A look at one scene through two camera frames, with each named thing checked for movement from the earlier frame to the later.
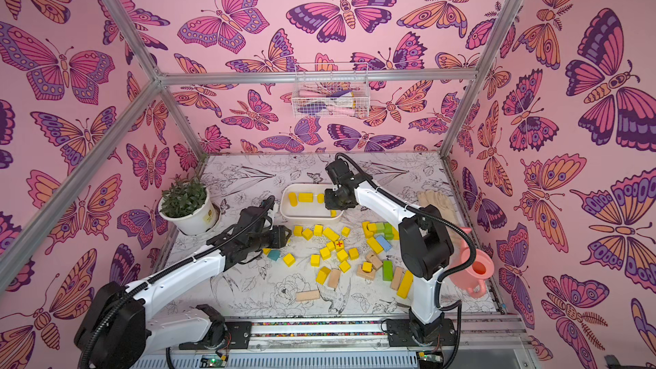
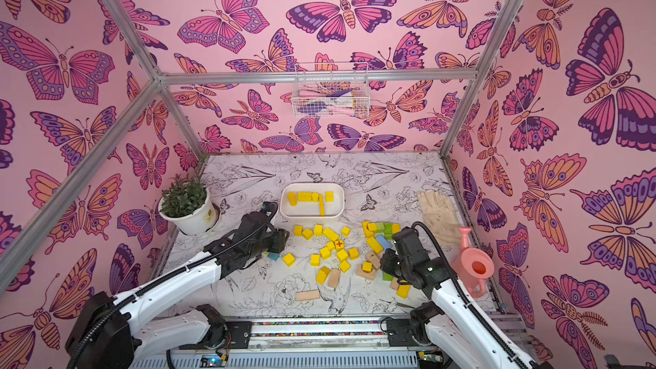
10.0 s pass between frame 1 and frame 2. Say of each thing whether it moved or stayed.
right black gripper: moved
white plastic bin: stayed
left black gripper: stayed
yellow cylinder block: stayed
